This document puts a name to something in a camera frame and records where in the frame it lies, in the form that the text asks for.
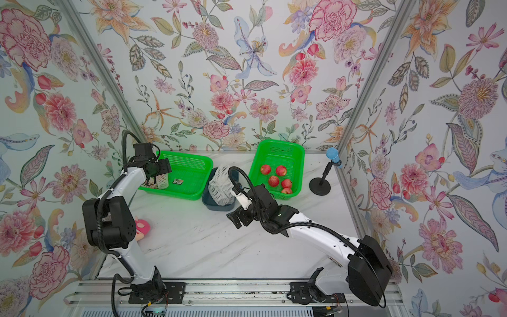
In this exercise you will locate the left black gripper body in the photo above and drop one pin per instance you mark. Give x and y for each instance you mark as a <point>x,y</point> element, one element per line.
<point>159,167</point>

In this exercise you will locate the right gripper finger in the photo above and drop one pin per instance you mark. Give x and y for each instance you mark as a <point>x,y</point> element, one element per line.
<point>233,217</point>
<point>248,214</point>

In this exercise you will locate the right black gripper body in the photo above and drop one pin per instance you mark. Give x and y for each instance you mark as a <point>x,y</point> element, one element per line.
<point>263,218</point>

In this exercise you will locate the white foam net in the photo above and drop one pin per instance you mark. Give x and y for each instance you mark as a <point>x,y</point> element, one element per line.
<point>221,196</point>
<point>221,178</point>

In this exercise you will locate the red apple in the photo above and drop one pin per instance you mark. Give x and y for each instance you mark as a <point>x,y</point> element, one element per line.
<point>265,169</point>
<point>274,181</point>

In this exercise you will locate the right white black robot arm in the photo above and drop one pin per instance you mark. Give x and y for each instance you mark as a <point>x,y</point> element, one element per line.
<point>367,268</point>

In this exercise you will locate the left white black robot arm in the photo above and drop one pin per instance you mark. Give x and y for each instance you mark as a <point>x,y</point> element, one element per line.
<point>110,225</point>

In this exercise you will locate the dark teal plastic bin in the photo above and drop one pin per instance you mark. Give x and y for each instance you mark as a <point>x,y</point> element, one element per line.
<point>209,202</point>

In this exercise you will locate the left green plastic basket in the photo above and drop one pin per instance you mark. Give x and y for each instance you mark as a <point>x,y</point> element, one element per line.
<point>194,170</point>

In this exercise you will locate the green plastic basket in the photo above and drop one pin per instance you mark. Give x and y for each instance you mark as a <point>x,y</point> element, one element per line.
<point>276,153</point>
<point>194,170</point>

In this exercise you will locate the blue microphone on black stand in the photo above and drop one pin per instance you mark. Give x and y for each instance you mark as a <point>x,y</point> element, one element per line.
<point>320,186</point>

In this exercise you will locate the right green plastic basket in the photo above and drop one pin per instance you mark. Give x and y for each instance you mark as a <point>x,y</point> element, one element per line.
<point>276,153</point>

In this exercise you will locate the pink plush toy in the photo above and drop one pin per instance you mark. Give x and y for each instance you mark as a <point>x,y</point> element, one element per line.
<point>142,229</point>

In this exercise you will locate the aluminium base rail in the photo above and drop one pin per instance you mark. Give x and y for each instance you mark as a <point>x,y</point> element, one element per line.
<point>193,293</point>

